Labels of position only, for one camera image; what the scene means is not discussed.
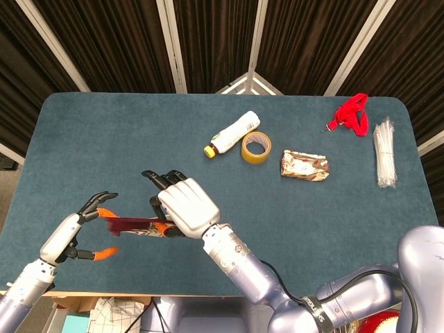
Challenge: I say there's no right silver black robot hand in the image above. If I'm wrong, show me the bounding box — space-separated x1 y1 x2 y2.
140 169 221 241

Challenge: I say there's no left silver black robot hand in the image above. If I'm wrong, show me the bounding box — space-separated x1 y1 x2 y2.
39 191 120 268

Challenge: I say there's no red ribbed paper folding fan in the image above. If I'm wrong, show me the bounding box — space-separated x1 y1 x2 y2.
105 215 178 240

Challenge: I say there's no brown cardboard box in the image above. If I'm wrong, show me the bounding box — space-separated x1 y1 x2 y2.
51 295 153 333

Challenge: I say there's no yellow packing tape roll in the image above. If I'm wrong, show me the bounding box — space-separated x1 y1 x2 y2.
241 131 273 164

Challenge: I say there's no white plastic bottle yellow cap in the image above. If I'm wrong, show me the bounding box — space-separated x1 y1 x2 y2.
203 110 262 160

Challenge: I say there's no teal box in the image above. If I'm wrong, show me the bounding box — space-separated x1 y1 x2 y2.
61 314 93 333

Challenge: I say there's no white checkered cloth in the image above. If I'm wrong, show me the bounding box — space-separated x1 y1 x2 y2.
89 297 146 333

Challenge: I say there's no blue-grey robot torso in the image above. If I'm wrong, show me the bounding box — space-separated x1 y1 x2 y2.
141 297 275 333

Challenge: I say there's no crumpled gold red wrapper pack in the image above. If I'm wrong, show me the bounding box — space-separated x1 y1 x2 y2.
279 149 331 183

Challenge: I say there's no white triangular screen foot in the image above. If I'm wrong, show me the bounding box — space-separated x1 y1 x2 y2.
214 71 284 96

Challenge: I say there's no brown pleated curtain panel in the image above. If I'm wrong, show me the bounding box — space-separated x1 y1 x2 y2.
31 0 178 94
0 0 83 149
173 0 259 94
256 0 379 96
338 0 444 181

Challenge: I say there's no red round object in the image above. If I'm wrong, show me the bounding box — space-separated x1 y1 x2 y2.
358 309 404 333

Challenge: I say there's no white screen frame post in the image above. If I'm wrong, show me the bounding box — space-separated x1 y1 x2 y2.
417 132 444 157
15 0 92 93
155 0 189 94
247 0 270 94
323 0 388 97
0 142 26 167

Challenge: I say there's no black printed velcro strap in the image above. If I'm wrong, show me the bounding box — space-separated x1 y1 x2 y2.
300 293 334 333

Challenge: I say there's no red lanyard strap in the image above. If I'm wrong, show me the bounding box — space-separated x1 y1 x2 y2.
325 93 370 137

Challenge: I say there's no bundle of clear cable ties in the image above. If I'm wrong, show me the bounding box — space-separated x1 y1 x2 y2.
372 117 398 189

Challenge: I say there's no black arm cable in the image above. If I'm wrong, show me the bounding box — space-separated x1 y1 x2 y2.
262 259 419 333

